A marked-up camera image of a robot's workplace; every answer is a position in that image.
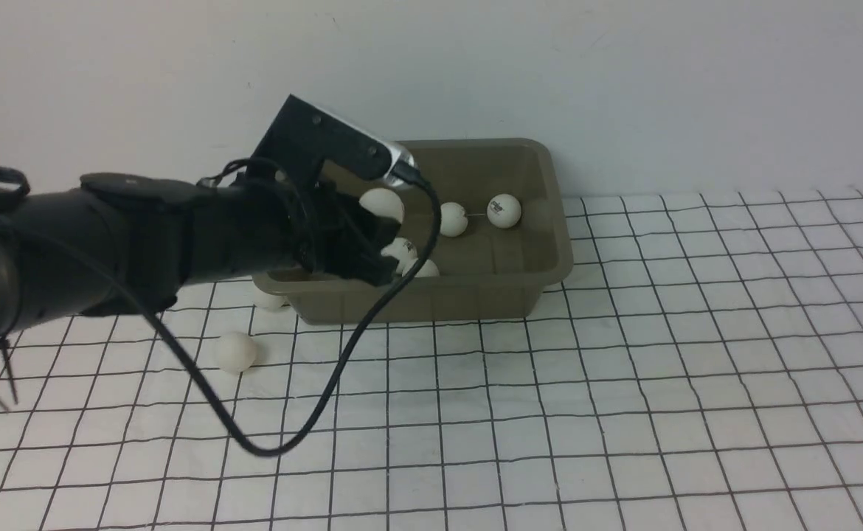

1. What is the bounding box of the white ping-pong ball with logo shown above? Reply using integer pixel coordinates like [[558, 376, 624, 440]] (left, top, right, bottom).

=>
[[358, 188, 405, 224]]

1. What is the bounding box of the white ping-pong ball plain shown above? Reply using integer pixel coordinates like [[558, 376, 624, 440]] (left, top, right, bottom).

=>
[[402, 258, 440, 278]]

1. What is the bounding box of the white black-grid tablecloth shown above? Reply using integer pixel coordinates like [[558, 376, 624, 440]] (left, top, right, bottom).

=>
[[0, 189, 863, 530]]

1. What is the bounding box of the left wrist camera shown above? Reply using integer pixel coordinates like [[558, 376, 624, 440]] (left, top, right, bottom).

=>
[[252, 94, 424, 190]]

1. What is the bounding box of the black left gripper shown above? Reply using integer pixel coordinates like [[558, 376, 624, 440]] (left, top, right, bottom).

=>
[[232, 173, 401, 287]]

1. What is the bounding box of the left camera cable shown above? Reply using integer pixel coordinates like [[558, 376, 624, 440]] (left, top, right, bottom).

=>
[[33, 170, 443, 458]]

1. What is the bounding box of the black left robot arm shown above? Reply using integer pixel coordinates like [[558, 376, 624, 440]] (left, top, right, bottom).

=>
[[0, 166, 401, 337]]

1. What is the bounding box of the olive green plastic bin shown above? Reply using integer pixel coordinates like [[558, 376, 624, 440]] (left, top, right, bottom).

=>
[[252, 138, 575, 325]]

